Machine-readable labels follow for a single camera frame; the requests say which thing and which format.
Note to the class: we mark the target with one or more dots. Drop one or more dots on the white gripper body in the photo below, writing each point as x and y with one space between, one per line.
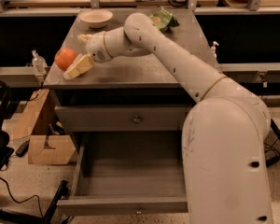
95 48

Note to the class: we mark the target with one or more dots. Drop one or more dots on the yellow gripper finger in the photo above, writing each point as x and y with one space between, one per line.
83 38
81 65

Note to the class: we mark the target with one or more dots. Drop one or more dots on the orange fruit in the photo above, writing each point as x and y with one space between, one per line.
64 58

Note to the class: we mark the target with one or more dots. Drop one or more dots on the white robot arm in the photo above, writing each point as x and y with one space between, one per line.
223 157

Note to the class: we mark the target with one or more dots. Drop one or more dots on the grey middle drawer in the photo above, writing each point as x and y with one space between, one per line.
121 118

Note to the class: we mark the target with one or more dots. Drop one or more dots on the grey open bottom drawer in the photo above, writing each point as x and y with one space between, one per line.
123 173

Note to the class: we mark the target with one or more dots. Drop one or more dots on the white ceramic bowl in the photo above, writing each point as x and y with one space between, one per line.
96 18

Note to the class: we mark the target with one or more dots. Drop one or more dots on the clear sanitizer bottle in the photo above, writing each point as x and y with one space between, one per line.
39 63

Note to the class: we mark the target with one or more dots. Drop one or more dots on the green snack bag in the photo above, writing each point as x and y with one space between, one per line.
164 19

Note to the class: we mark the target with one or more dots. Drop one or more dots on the cardboard box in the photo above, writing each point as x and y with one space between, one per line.
34 122

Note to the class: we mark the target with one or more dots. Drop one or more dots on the black power brick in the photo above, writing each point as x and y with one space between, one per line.
22 149

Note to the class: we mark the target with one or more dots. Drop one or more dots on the white pump bottle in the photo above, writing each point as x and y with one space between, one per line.
214 48

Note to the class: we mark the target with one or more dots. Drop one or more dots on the black chair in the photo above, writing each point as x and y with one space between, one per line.
5 154

